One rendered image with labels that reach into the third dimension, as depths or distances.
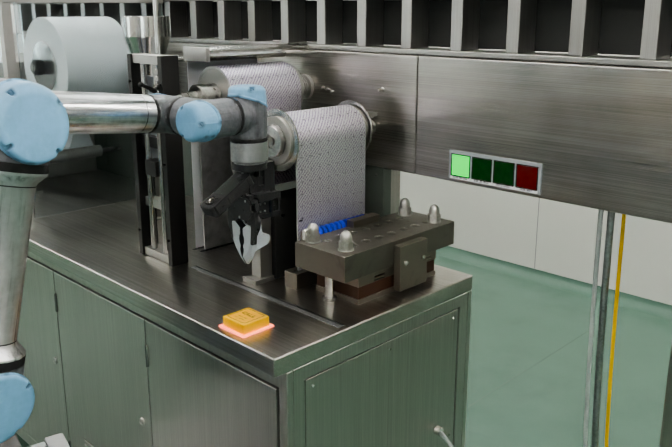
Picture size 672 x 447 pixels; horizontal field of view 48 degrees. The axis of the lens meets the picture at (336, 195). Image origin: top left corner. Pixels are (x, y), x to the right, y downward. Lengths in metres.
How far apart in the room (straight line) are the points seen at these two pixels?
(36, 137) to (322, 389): 0.79
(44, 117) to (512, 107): 1.02
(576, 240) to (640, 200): 2.80
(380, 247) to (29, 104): 0.87
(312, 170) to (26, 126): 0.82
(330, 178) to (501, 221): 2.89
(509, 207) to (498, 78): 2.88
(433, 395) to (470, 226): 2.92
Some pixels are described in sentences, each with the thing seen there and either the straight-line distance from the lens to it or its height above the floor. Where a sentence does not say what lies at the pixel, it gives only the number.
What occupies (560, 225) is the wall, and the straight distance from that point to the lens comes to 4.44.
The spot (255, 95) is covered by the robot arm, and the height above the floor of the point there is 1.39.
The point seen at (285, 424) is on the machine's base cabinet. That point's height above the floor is 0.75.
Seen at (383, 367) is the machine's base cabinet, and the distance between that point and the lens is 1.73.
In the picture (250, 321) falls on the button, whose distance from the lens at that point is 1.57.
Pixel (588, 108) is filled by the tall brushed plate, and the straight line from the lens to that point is 1.65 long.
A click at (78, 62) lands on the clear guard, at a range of 2.57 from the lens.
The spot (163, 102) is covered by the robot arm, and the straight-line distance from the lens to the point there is 1.49.
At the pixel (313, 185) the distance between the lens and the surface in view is 1.79.
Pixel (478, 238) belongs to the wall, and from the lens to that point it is 4.76.
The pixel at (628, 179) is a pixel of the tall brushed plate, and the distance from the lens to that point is 1.63.
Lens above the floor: 1.55
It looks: 14 degrees down
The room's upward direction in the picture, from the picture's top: straight up
